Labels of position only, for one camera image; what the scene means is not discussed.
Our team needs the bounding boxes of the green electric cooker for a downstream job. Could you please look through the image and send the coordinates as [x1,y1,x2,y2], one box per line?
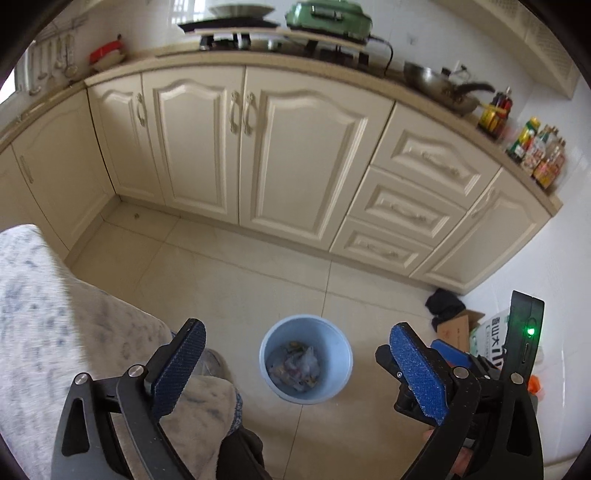
[284,0,375,38]

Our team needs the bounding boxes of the row of condiment bottles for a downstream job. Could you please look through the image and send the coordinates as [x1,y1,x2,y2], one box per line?
[506,116,568,191]

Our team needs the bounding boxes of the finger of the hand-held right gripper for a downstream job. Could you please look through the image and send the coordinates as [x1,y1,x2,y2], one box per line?
[375,344,419,415]
[431,339,483,379]

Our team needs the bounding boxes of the steel wok with black handle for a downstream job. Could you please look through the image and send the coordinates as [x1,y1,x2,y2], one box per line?
[403,61,497,117]

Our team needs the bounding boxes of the cream lower kitchen cabinets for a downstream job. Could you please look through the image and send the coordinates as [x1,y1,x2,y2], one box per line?
[0,62,564,296]

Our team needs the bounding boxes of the red lidded container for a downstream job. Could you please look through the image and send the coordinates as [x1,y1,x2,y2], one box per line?
[89,39,127,63]

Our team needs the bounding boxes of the row of hanging steel utensils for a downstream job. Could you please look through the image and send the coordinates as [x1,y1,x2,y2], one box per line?
[28,30,80,95]

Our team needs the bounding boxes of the brown cardboard box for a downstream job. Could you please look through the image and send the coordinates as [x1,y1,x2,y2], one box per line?
[436,309,486,352]

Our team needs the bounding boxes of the cream lattice upper cabinet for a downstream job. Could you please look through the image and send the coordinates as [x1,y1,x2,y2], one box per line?
[471,0,583,100]

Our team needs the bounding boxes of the heap of mixed food wrappers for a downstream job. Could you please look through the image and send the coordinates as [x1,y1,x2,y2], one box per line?
[267,340,321,393]

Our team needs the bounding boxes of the black gas stove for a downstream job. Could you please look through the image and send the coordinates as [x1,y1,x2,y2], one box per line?
[198,30,372,68]

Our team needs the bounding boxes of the blue plastic bin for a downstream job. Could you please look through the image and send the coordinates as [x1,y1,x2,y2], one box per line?
[259,315,354,405]

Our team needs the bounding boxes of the black power cable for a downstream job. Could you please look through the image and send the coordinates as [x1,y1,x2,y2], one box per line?
[367,34,394,77]

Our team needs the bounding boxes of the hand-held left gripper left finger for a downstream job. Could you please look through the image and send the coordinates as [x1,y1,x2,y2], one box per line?
[50,318,207,480]

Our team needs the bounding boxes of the white bag with green print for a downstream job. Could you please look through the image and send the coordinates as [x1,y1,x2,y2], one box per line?
[470,314,513,370]

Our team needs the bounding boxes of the black cloth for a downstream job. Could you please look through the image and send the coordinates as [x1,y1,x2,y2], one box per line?
[425,288,467,332]

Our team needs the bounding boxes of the person's dark trouser leg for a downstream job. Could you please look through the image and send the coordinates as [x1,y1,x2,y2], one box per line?
[221,422,266,480]

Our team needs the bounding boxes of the person's right hand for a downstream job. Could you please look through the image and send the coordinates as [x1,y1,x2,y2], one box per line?
[422,427,469,476]

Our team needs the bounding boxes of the shallow metal pan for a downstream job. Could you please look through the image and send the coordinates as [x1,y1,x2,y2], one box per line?
[208,4,278,19]

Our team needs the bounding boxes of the dark condiment container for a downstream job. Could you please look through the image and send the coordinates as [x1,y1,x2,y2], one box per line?
[477,87,514,140]

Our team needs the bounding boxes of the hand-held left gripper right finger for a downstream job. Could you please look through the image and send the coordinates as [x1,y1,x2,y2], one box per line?
[389,323,544,480]

